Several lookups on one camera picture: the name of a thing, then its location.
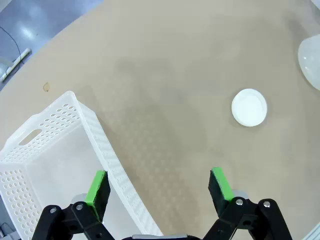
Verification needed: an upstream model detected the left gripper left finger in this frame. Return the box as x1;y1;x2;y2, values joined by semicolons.
31;169;118;240

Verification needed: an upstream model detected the white round cap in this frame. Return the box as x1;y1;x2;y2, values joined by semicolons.
231;88;268;127

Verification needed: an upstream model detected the translucent conical flask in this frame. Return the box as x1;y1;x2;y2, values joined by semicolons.
297;34;320;91

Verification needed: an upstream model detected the white floor bar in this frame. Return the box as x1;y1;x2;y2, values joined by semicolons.
0;47;33;83

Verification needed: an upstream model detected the white perforated plastic basket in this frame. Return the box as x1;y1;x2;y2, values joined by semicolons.
0;90;165;240

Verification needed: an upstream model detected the thin black cable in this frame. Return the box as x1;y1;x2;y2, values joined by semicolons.
0;25;22;57

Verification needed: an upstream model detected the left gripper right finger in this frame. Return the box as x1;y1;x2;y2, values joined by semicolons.
203;166;293;240

